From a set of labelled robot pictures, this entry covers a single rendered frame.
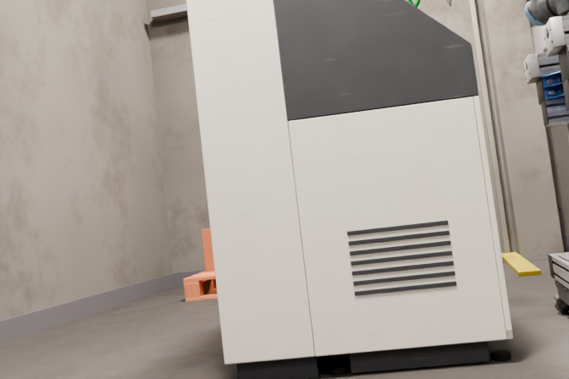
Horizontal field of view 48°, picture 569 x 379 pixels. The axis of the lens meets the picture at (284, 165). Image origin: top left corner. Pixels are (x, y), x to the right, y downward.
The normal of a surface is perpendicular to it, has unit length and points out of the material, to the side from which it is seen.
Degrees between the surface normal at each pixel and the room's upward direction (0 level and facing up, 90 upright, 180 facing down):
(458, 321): 90
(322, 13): 90
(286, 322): 90
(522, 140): 90
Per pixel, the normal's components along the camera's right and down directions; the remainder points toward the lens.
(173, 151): -0.24, -0.05
